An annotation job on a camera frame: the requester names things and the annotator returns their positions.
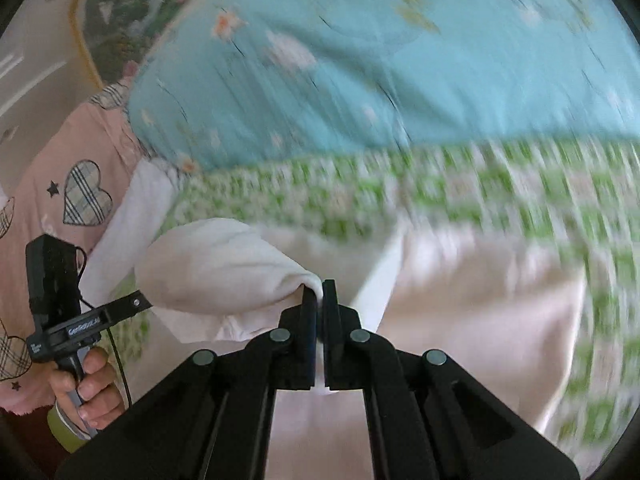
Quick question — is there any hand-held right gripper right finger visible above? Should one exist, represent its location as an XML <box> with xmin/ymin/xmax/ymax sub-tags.
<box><xmin>323</xmin><ymin>280</ymin><xmax>581</xmax><ymax>480</ymax></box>

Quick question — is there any person's left hand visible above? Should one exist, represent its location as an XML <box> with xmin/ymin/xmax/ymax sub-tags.
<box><xmin>48</xmin><ymin>347</ymin><xmax>126</xmax><ymax>431</ymax></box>

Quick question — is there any white folded towel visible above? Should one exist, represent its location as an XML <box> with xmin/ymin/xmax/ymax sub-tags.
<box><xmin>94</xmin><ymin>156</ymin><xmax>182</xmax><ymax>288</ymax></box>

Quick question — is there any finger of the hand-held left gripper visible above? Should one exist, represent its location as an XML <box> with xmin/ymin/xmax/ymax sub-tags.
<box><xmin>97</xmin><ymin>293</ymin><xmax>152</xmax><ymax>328</ymax></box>

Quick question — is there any pale pink white garment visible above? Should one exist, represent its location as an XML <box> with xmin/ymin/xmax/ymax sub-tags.
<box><xmin>135</xmin><ymin>218</ymin><xmax>587</xmax><ymax>480</ymax></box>

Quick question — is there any dark red cloth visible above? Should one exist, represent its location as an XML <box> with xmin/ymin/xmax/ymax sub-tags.
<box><xmin>0</xmin><ymin>407</ymin><xmax>68</xmax><ymax>480</ymax></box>

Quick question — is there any green checked cartoon bedsheet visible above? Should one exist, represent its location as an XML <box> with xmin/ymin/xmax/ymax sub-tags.
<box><xmin>100</xmin><ymin>139</ymin><xmax>640</xmax><ymax>461</ymax></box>

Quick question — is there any blue floral quilt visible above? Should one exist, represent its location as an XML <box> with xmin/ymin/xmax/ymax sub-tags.
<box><xmin>125</xmin><ymin>0</ymin><xmax>640</xmax><ymax>172</ymax></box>

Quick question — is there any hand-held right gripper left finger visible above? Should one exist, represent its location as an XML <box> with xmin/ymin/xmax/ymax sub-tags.
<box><xmin>57</xmin><ymin>285</ymin><xmax>318</xmax><ymax>480</ymax></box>

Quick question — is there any black cable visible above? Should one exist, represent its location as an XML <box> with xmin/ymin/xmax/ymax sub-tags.
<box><xmin>74</xmin><ymin>246</ymin><xmax>133</xmax><ymax>408</ymax></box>

